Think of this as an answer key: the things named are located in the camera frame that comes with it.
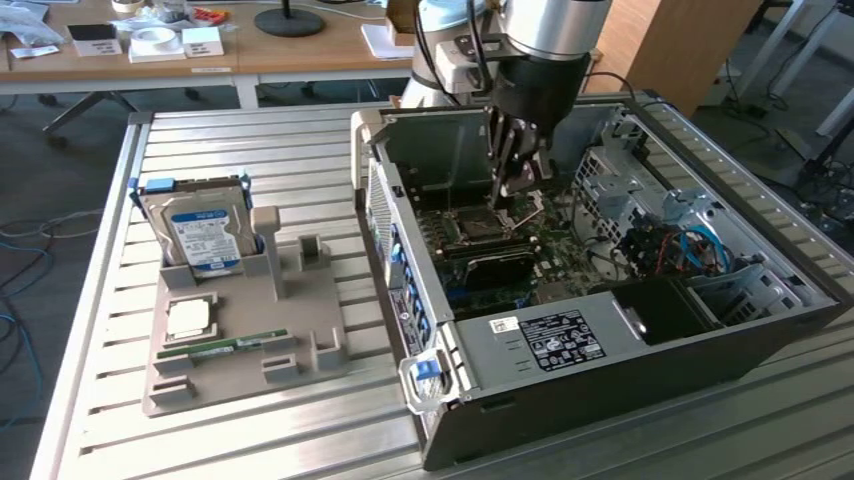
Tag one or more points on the white table frame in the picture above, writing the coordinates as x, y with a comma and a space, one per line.
781, 45

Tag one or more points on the green motherboard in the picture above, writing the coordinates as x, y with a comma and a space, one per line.
567, 255

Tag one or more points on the graphics card with black cooler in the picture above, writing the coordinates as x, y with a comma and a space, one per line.
500, 272

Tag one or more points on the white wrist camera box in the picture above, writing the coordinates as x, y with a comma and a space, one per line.
460, 62

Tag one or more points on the orange packet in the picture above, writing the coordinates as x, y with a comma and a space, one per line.
210, 15

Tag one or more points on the blue expansion slot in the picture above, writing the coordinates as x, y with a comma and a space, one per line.
456, 294

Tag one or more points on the white box with black top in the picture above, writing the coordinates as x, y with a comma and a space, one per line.
93, 40

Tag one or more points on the silver drive cage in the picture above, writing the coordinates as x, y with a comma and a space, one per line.
621, 195

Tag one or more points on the brown cardboard box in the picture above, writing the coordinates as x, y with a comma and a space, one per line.
400, 15

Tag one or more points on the plain white box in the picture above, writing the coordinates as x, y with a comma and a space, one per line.
202, 42

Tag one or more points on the CPU socket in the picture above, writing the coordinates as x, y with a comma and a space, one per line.
482, 227

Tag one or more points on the white booklet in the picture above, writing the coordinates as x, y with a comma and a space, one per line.
383, 42

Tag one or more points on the white label card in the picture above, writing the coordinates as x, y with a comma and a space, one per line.
33, 51

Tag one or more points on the grey parts rack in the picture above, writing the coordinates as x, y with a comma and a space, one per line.
247, 370

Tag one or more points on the open black PC case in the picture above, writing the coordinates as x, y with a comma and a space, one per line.
601, 400

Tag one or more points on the green RAM stick with label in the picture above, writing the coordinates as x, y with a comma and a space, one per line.
220, 347

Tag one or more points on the silver latch with blue tab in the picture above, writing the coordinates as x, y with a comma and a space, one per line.
427, 370

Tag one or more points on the silver CPU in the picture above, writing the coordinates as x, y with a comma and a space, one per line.
188, 319

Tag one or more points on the wooden desk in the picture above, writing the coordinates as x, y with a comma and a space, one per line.
300, 55

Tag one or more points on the clear plastic bag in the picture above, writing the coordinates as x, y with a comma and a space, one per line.
27, 22

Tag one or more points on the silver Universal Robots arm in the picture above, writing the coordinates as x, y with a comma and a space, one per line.
554, 25

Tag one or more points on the grey power supply unit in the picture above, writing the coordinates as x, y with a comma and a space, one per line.
487, 350

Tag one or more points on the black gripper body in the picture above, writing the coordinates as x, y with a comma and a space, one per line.
540, 90

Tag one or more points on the black installed RAM stick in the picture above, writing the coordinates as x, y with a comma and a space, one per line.
490, 249

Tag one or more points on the flat white box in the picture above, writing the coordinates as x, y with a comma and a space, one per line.
156, 56

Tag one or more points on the white tape roll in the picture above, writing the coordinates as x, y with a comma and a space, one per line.
155, 36

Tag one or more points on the hard disk with blue label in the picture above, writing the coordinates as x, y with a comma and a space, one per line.
200, 235

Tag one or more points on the wooden cabinet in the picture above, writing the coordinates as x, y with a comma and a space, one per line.
681, 50

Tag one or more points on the silver disk bay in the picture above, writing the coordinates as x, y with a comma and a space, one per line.
761, 295

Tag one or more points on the small beige tape roll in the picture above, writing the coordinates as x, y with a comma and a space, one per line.
127, 5

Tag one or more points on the blue card retainer strip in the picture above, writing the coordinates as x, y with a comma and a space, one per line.
414, 295

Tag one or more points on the black lamp base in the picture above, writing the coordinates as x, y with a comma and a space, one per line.
290, 22

